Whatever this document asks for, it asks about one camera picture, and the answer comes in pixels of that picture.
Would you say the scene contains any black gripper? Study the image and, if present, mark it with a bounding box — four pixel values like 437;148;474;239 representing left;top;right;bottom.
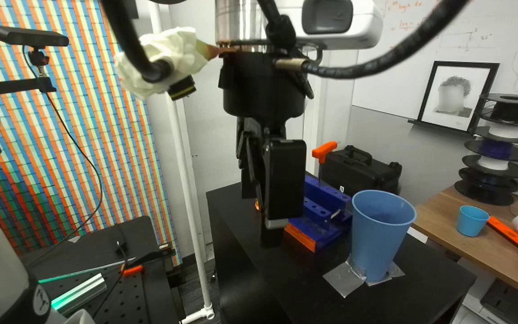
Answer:
219;52;309;248

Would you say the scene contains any metal tool with orange handle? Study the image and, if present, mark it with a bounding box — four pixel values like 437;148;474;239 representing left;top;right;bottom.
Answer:
304;140;340;176

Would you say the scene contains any large blue plastic cup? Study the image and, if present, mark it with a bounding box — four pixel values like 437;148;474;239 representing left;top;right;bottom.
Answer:
349;189;419;286

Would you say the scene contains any small blue cup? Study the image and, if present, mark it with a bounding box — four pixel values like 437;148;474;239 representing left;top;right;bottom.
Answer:
455;203;491;238

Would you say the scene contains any blue and orange rack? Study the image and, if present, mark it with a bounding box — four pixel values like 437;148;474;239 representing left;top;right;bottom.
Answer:
282;173;354;254

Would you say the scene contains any black hard carrying case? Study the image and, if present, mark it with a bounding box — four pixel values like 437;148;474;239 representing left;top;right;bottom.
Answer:
318;144;402;198

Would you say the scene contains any black cabinet table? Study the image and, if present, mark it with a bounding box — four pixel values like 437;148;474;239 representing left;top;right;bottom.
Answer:
205;182;478;324

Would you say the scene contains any cream foam wrap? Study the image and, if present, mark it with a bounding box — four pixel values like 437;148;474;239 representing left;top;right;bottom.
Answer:
113;25;210;101

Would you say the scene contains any black clamp with orange grip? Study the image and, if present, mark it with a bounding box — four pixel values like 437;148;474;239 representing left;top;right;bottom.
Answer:
115;241;176;279

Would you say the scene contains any black perforated breadboard table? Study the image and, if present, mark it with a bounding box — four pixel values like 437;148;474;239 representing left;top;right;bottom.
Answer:
21;214;179;324

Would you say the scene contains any black framed portrait picture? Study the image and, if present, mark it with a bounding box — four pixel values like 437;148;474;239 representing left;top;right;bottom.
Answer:
417;59;500;135

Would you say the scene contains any white filament spool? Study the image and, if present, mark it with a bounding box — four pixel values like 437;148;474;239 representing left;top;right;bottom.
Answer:
473;122;518;148
460;153;518;180

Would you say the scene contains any wooden desk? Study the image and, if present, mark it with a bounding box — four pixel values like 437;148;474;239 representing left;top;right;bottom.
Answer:
413;185;518;302

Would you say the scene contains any shiny green metal bar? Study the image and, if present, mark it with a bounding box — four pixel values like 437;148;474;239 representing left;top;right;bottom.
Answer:
36;272;108;315

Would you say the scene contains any blue filament spool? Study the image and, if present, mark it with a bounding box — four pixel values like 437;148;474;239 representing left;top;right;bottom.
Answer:
462;139;518;164

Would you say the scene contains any white computer tower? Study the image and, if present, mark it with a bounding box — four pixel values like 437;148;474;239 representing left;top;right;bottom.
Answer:
449;275;518;324

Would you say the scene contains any empty black filament spool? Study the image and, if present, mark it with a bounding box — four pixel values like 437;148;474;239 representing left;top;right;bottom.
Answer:
483;92;518;128

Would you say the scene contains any orange flat hand tool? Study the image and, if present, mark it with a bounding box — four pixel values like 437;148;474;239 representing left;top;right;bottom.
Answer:
487;214;518;261

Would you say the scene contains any black horizontal mounting bar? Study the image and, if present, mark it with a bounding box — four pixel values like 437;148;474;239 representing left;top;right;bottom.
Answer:
0;76;57;97

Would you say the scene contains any black corrugated cable hose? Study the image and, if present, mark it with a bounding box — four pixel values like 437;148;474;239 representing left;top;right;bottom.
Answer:
99;0;178;85
273;0;471;79

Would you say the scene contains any thin black camera cable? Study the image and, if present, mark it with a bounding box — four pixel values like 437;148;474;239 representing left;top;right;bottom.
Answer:
23;49;106;241

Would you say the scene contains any black stereo camera bar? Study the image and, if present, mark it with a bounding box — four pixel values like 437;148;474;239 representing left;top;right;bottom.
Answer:
0;25;70;49

